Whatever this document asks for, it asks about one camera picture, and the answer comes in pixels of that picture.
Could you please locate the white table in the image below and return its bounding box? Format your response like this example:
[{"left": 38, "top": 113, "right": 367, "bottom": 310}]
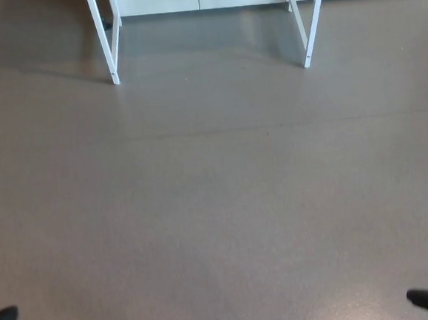
[{"left": 85, "top": 0, "right": 329, "bottom": 87}]

